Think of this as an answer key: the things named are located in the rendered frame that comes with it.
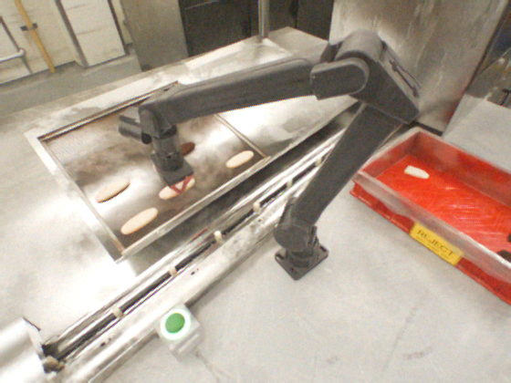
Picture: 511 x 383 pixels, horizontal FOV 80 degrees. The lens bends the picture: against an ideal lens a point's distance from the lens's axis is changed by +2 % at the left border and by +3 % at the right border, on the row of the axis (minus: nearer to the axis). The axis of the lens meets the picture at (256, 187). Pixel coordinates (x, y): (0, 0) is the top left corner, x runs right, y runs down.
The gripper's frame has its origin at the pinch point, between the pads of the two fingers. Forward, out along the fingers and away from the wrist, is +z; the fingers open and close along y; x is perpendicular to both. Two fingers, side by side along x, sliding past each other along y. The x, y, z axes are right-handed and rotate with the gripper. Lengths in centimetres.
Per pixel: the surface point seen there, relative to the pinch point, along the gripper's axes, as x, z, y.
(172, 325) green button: -17.2, -0.2, 29.8
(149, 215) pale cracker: -9.4, 4.0, 1.5
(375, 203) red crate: 43, 4, 34
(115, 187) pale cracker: -12.7, 3.7, -11.8
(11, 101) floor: -45, 142, -298
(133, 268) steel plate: -18.7, 11.8, 8.3
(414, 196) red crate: 57, 6, 39
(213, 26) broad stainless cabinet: 111, 47, -157
